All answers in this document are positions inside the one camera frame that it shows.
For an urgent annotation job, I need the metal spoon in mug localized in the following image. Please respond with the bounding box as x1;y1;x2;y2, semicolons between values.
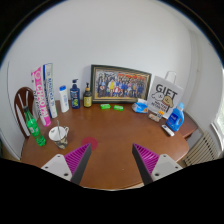
57;120;61;140

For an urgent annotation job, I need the white gift paper bag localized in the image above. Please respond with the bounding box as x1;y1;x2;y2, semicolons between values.
147;71;183;118

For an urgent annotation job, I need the blue wet wipes pack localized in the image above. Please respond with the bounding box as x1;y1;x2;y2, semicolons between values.
132;99;148;114

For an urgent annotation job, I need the left green soap bar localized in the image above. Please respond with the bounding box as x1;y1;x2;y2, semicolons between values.
100;104;111;109

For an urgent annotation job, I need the small orange labelled box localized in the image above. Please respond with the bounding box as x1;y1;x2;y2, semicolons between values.
149;110;164;122

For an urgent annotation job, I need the brown wooden chair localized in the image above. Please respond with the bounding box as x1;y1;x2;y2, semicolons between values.
13;86;36;139

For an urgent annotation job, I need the blue detergent bottle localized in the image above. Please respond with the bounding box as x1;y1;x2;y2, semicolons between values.
166;102;184;132

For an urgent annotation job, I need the green soap bar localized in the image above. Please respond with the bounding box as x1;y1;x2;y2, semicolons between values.
100;104;111;109
113;105;124;111

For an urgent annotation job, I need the white lotion bottle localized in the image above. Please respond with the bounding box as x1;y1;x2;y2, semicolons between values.
59;85;69;113

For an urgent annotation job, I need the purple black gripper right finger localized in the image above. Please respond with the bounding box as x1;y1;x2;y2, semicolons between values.
132;144;182;185

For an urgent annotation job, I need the right green soap bar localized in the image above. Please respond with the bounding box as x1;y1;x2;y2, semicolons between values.
113;105;124;111

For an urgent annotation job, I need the white radiator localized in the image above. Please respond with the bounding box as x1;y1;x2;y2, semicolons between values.
183;132;218;166

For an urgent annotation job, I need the pink round coaster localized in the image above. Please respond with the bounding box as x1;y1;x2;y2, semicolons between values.
82;137;98;151

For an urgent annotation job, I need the green plastic bottle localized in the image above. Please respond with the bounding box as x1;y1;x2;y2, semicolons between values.
23;106;46;146

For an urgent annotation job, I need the framed group photo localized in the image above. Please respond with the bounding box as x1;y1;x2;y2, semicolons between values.
91;65;152;103

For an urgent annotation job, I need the blue white tall box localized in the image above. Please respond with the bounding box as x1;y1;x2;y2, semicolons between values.
43;63;58;118

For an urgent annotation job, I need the pink white tall box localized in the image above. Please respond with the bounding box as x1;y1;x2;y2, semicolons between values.
31;67;51;127

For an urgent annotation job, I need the amber pump bottle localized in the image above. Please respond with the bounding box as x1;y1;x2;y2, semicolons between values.
83;84;92;108

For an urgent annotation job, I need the dark blue pump bottle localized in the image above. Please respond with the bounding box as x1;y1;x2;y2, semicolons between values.
70;79;80;109

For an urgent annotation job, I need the white remote control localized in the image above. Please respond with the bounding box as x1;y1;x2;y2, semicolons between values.
161;124;175;137

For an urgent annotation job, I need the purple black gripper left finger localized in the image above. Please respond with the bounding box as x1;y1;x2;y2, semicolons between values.
42;143;91;185

